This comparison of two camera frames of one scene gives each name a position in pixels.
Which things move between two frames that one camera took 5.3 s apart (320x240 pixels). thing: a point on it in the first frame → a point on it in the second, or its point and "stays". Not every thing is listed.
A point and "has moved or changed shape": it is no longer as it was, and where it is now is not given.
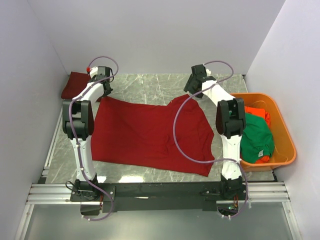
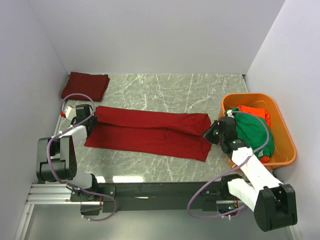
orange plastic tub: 285,150 stays
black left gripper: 109,92 → 94,121
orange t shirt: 259,111 stays
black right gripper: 188,87 → 208,133
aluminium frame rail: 44,194 stays
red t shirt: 177,135 has moved or changed shape
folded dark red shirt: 76,84 stays
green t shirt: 256,140 stays
